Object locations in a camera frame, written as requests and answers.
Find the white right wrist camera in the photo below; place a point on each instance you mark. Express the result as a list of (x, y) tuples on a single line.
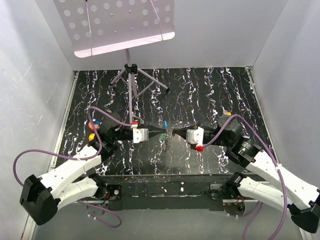
[(194, 137)]

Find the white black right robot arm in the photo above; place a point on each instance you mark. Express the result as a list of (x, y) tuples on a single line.
[(285, 191)]

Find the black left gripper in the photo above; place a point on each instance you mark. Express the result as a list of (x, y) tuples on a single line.
[(157, 130)]

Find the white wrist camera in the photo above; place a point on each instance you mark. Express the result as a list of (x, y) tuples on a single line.
[(139, 134), (194, 137)]

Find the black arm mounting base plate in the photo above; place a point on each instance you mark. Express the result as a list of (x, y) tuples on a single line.
[(174, 192)]

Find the colourful toy block figure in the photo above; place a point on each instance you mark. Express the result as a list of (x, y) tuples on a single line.
[(96, 125)]

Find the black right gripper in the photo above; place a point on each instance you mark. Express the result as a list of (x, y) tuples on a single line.
[(182, 132)]

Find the lilac perforated music stand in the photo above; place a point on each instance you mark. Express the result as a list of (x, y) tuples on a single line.
[(98, 27)]

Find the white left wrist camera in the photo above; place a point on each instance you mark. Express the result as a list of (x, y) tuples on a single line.
[(139, 134)]

